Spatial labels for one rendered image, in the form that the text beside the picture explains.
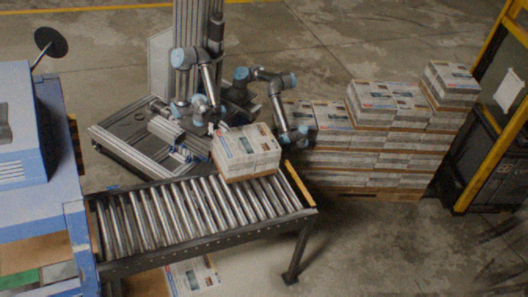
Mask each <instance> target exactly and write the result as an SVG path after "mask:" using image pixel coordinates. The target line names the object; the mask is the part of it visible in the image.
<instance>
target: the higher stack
mask: <svg viewBox="0 0 528 297"><path fill-rule="evenodd" d="M421 80H422V82H423V83H424V84H425V86H426V88H427V89H428V91H429V92H428V93H430V94H431V96H432V97H433V99H434V101H435V103H436V104H437V106H438V107H446V108H473V107H474V105H475V104H474V103H475V100H476V98H477V96H478V95H479V94H480V93H481V92H482V88H481V87H480V85H479V84H478V83H477V82H476V81H475V79H474V78H473V77H472V75H471V74H470V72H469V71H468V70H467V69H466V67H465V65H464V64H463V63H462V62H455V61H444V60H430V61H429V63H428V65H427V67H426V69H425V72H424V74H423V76H422V78H421ZM418 87H419V88H420V90H421V92H422V94H423V95H424V96H425V97H426V99H427V101H428V103H429V105H430V106H431V109H432V111H433V114H432V116H431V117H430V119H429V120H428V122H427V126H426V129H427V130H447V131H458V130H459V129H461V127H462V125H464V121H465V120H466V118H467V116H468V113H467V112H438V111H435V109H434V107H433V106H432V103H431V102H430V100H429V98H428V97H427V95H426V94H425V92H424V90H422V88H421V87H420V84H418ZM454 137H455V135H450V134H425V133H424V132H423V134H422V135H421V137H420V139H419V141H418V145H417V147H416V151H431V152H447V151H448V149H449V147H450V145H451V144H452V141H453V139H454ZM443 157H444V156H440V155H417V154H415V153H413V154H412V158H411V159H410V161H409V164H408V166H407V167H406V170H413V171H436V170H437V169H438V166H439V164H440V163H441V161H442V160H443ZM433 177H434V175H433V174H407V173H401V178H400V180H399V182H398V185H397V186H396V187H397V188H405V189H425V188H427V186H428V185H429V181H430V180H431V179H432V178H433ZM393 193H394V194H393V195H392V197H391V198H390V201H414V203H418V201H419V199H420V197H421V196H422V195H423V194H424V192H410V191H393Z"/></svg>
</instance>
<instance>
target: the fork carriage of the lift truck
mask: <svg viewBox="0 0 528 297"><path fill-rule="evenodd" d="M431 184H432V186H433V188H434V189H436V191H437V193H438V198H439V200H440V204H441V205H442V206H443V208H444V209H449V208H450V206H451V205H452V203H453V201H454V200H455V198H456V197H457V194H458V193H459V191H461V189H462V188H463V187H462V185H461V184H460V182H459V180H458V179H457V176H456V175H455V173H454V172H453V169H452V167H451V166H450V165H449V161H448V160H447V158H446V156H444V157H443V160H442V161H441V163H440V164H439V166H438V169H437V170H436V172H435V173H434V177H433V178H432V179H431Z"/></svg>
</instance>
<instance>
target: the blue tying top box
mask: <svg viewBox="0 0 528 297"><path fill-rule="evenodd" d="M0 102H7V106H8V113H7V121H8V125H9V128H10V130H11V133H12V140H11V144H8V145H0V192H1V191H6V190H10V189H18V188H23V187H28V186H32V185H40V184H45V183H48V179H47V173H46V158H45V150H44V146H43V139H42V128H41V121H40V115H39V103H38V98H37V93H36V89H35V82H33V78H32V74H31V70H30V64H29V60H12V61H3V62H0Z"/></svg>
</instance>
